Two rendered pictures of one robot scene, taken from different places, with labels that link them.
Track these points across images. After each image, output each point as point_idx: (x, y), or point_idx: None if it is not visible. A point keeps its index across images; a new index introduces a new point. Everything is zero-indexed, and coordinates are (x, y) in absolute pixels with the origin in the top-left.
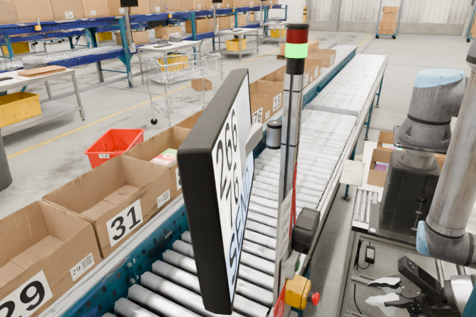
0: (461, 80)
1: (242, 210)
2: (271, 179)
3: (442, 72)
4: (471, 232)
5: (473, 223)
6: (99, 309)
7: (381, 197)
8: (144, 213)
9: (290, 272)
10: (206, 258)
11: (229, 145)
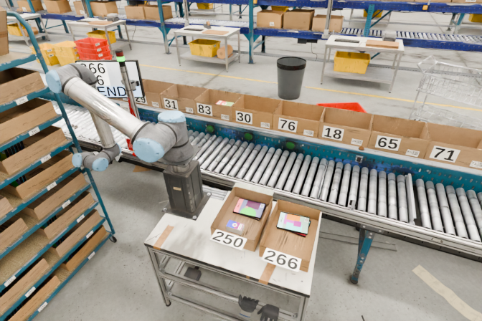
0: (159, 121)
1: (109, 92)
2: (237, 152)
3: (168, 114)
4: (173, 237)
5: (181, 243)
6: None
7: (216, 200)
8: (178, 107)
9: None
10: None
11: (93, 68)
